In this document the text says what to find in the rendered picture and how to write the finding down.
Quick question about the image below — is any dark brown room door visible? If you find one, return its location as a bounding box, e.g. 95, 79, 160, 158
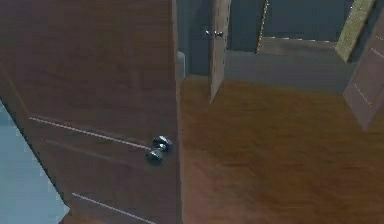
0, 0, 184, 224

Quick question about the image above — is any small silver door handle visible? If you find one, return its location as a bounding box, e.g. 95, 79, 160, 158
204, 29, 225, 38

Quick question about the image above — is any olive green door frame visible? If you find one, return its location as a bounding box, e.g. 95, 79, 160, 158
334, 0, 377, 64

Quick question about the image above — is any brown narrow room door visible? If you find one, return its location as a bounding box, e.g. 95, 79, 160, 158
208, 0, 232, 104

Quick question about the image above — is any silver round door knob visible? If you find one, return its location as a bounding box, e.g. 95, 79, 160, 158
145, 134, 174, 165

